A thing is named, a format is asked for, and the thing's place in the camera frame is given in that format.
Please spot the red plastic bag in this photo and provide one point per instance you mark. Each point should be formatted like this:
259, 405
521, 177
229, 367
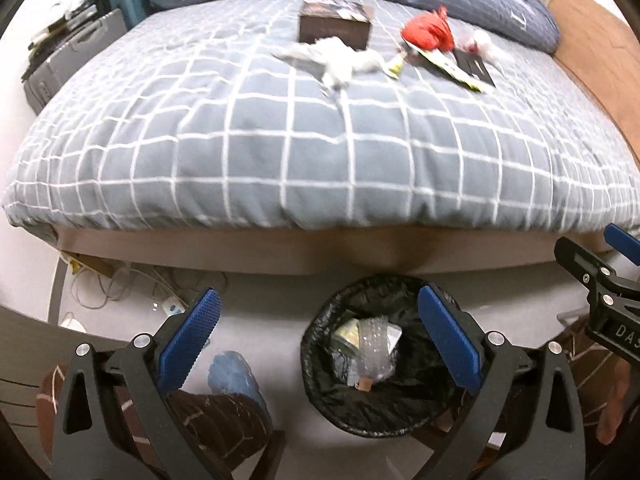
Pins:
429, 31

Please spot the yellow white snack wrapper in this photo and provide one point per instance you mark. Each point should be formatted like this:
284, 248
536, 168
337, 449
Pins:
439, 60

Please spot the blue slipper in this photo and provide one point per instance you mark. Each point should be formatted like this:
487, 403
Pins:
230, 374

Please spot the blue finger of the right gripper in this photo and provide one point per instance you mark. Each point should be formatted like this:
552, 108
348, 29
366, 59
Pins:
579, 262
622, 242

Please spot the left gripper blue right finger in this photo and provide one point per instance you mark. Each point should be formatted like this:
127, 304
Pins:
456, 336

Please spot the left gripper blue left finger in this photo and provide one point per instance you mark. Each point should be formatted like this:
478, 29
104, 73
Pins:
182, 338

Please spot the grey hard suitcase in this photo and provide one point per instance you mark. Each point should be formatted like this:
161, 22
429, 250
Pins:
44, 81

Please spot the white power strip with cables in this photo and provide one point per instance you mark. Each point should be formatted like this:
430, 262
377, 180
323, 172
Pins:
94, 284

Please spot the wooden headboard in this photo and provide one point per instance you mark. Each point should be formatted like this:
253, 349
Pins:
601, 54

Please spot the wooden bed frame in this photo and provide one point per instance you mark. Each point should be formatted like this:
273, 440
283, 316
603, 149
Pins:
404, 249

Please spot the white crumpled tissue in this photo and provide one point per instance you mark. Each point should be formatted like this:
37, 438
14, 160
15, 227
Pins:
337, 62

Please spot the grey checked bed mattress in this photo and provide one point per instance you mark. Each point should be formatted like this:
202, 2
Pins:
192, 120

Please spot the dark brown snack box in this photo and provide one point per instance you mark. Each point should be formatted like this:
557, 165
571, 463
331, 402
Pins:
347, 20

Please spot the teal suitcase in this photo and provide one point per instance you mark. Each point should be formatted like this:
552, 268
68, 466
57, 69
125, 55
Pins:
133, 11

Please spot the black lined trash bin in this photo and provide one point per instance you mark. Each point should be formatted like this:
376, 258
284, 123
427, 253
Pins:
421, 388

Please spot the small yellow wrapper strip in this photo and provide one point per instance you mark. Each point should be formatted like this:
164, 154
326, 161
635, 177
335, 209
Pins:
394, 66

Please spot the clear pinkish plastic wrap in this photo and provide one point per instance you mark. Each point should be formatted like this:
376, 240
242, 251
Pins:
475, 41

